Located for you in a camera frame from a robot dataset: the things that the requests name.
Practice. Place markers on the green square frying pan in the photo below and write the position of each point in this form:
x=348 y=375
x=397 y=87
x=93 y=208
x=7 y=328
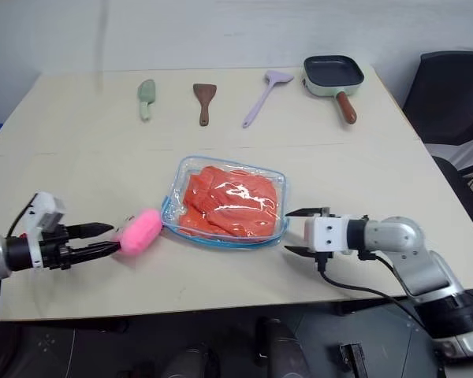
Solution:
x=331 y=73

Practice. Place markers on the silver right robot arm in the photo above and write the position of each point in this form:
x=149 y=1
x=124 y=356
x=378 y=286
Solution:
x=398 y=236

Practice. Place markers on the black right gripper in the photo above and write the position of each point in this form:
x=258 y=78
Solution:
x=324 y=259

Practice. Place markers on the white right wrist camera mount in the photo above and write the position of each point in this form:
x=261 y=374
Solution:
x=327 y=234

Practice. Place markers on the orange cloth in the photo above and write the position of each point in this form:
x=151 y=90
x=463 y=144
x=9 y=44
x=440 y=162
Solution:
x=228 y=204

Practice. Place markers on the brown wooden spatula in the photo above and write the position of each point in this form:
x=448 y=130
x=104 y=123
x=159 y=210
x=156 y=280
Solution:
x=204 y=96

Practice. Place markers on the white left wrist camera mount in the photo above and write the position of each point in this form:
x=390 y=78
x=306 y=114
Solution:
x=43 y=208

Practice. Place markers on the green plastic scoop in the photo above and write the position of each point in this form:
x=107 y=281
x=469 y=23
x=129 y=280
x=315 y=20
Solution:
x=146 y=96

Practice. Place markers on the clear plastic zipper pouch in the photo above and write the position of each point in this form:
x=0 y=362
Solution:
x=173 y=214

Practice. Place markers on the black rectangular bracket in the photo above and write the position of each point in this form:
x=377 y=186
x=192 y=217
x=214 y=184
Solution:
x=351 y=360

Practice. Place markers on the purple silicone spatula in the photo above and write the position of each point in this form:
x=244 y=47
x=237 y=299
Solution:
x=266 y=94

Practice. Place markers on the pink fluffy pouch charm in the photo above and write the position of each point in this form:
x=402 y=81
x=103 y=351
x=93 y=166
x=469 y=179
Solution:
x=140 y=232

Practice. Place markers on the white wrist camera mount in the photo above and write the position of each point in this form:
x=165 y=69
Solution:
x=327 y=234
x=43 y=208

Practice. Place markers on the dark rounded shape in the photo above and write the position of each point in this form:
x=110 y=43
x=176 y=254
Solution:
x=191 y=362
x=280 y=350

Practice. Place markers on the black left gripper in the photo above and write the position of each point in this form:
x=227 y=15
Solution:
x=56 y=249

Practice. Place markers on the black office chair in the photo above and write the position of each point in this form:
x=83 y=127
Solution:
x=449 y=106

